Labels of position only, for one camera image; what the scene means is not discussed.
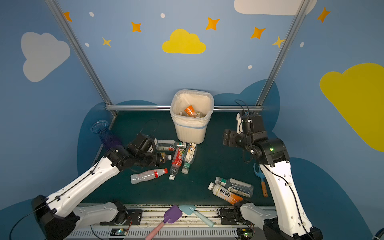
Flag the clear square bottle green label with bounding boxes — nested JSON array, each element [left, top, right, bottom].
[[156, 140, 187, 152]]

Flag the red gold energy drink bottle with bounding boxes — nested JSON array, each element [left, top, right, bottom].
[[160, 153, 172, 164]]

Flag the red label clear bottle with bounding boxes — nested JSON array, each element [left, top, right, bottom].
[[169, 148, 186, 181]]

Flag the clear bottle bird label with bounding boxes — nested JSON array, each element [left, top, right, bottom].
[[182, 143, 198, 174]]

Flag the orange white tea bottle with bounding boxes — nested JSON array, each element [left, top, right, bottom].
[[185, 105, 198, 118]]

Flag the orange milk tea bottle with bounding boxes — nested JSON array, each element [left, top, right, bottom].
[[208, 183, 243, 206]]

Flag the lime label square bottle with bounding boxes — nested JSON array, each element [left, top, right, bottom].
[[180, 111, 204, 118]]

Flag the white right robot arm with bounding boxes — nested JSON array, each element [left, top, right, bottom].
[[223, 130, 323, 240]]

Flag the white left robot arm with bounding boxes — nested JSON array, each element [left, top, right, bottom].
[[32, 134, 169, 240]]

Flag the white bin liner bag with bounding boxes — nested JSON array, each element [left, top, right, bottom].
[[170, 90, 215, 129]]

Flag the white ribbed trash bin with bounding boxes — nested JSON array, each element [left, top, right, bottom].
[[170, 90, 215, 144]]

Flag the purple ribbed plastic vase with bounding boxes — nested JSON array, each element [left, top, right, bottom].
[[91, 120, 122, 151]]

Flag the purple pink spatula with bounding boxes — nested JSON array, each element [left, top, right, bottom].
[[145, 205, 183, 240]]

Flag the teal silicone spatula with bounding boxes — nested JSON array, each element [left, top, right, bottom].
[[179, 205, 215, 228]]

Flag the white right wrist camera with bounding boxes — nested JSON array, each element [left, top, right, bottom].
[[236, 111, 246, 134]]

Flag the wooden handle brush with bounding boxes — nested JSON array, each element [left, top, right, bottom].
[[253, 163, 268, 198]]

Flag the aluminium frame rail back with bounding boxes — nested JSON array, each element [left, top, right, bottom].
[[106, 105, 263, 112]]

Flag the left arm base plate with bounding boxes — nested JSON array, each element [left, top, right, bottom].
[[100, 209, 143, 226]]

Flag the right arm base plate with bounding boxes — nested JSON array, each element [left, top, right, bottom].
[[219, 209, 240, 225]]

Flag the aluminium frame post right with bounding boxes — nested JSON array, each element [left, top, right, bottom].
[[256, 0, 311, 109]]

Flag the aluminium frame post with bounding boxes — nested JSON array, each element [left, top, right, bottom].
[[45, 0, 113, 105], [256, 0, 311, 109]]

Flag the aluminium frame post left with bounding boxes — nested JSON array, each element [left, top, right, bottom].
[[45, 0, 113, 105]]

